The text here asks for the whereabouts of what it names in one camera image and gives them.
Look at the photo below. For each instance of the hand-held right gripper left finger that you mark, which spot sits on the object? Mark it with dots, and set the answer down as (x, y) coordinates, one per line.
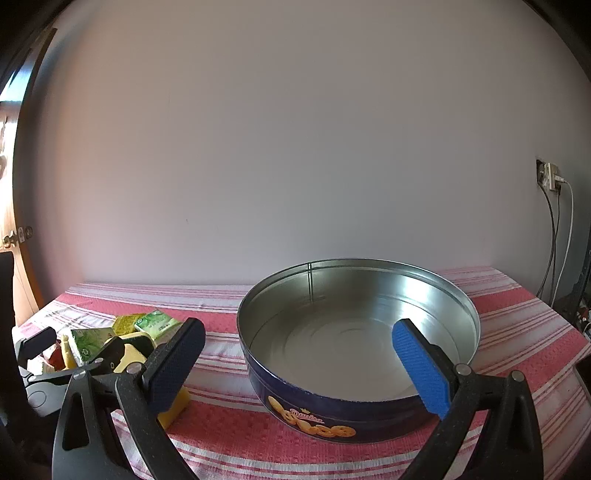
(173, 369)

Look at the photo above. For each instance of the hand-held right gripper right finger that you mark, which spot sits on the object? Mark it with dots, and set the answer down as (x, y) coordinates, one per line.
(420, 369)

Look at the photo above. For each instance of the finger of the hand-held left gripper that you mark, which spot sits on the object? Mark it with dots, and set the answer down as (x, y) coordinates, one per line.
(111, 353)
(37, 344)

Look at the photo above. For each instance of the green leaf tissue pack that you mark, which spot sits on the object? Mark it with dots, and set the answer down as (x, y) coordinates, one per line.
(157, 323)
(90, 346)

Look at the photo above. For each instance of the red snack packet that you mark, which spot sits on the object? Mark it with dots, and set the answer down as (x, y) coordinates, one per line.
(54, 357)

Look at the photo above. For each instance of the yellow wipes packet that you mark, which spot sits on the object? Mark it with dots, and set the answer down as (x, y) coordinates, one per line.
(127, 323)

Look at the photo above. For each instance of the small yellow packet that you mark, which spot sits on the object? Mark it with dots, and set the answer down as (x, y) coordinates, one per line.
(69, 355)

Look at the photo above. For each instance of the blue round cookie tin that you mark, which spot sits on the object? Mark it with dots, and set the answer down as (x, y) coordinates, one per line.
(351, 341)

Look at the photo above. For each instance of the red white striped tablecloth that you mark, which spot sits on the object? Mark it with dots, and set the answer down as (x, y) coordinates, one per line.
(221, 314)

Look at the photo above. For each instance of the brown wooden door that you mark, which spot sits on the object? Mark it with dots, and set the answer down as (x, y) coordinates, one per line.
(23, 138)

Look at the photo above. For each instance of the white charger plug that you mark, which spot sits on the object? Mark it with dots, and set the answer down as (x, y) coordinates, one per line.
(553, 176)

